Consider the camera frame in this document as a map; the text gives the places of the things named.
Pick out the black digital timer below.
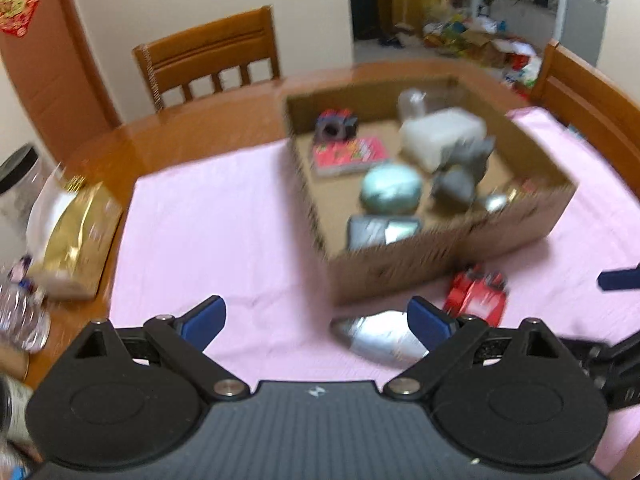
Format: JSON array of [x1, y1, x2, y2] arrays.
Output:
[[346, 214, 422, 252]]

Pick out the clear bottle of gold capsules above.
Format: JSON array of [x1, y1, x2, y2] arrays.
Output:
[[476, 179, 539, 214]]

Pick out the grey rubber cat toy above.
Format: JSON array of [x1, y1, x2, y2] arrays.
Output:
[[431, 136, 496, 212]]

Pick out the white translucent plastic container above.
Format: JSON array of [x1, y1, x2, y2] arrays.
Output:
[[399, 107, 487, 174]]

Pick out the black cube robot toy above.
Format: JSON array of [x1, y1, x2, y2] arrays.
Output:
[[314, 108, 359, 143]]

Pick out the red cube robot toy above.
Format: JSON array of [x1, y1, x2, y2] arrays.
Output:
[[442, 264, 508, 327]]

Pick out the silver black oval case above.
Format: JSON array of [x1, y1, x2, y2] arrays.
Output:
[[330, 310, 428, 368]]

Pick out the pink tablecloth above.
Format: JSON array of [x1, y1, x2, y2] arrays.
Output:
[[110, 107, 639, 385]]

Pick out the gold foil bag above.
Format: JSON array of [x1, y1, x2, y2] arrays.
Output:
[[26, 170, 122, 300]]

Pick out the clear plastic water bottle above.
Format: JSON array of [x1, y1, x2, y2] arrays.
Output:
[[0, 256, 51, 353]]

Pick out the pale green egg-shaped object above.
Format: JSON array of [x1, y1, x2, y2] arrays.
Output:
[[360, 164, 423, 216]]

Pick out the right wooden chair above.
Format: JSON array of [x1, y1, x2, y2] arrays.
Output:
[[529, 40, 640, 194]]

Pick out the wooden chair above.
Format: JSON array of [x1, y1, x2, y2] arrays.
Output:
[[132, 6, 281, 113], [529, 40, 640, 194]]

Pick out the brown cardboard box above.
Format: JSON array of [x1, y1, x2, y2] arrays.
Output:
[[283, 75, 576, 304]]

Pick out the pink card pack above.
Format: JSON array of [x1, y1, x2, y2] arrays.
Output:
[[310, 136, 390, 178]]

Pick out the black-lidded glass jar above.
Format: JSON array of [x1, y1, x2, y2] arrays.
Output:
[[0, 143, 51, 237]]

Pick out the left wooden chair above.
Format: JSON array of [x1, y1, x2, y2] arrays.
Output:
[[132, 6, 281, 113]]

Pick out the wooden door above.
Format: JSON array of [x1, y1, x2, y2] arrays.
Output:
[[1, 0, 122, 162]]

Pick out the red paper door decoration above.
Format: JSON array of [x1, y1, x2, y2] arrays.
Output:
[[0, 0, 40, 38]]

